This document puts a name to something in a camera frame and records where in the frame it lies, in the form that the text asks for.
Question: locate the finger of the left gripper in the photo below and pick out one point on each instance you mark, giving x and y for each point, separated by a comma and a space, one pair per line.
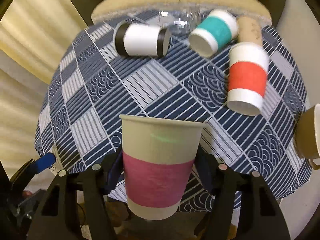
31, 168

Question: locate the pink banded paper cup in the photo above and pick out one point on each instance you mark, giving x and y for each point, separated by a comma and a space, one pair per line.
158, 156

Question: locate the black banded paper cup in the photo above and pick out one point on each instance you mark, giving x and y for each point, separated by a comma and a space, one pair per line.
137, 39

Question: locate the red banded paper cup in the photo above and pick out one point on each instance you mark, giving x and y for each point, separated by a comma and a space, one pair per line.
248, 69

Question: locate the brown kraft paper cup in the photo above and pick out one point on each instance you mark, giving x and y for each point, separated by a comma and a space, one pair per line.
249, 30

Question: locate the teal banded paper cup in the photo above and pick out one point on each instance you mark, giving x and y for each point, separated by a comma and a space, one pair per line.
213, 33

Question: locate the clear plastic cup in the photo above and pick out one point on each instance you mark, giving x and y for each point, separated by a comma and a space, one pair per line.
180, 22

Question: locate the brown ceramic mug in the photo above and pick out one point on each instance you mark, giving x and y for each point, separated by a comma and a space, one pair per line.
307, 136

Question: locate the blue patterned tablecloth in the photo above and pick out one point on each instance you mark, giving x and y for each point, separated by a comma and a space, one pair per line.
93, 86

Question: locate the cream curtain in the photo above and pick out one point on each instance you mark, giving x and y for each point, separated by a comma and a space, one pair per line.
34, 36

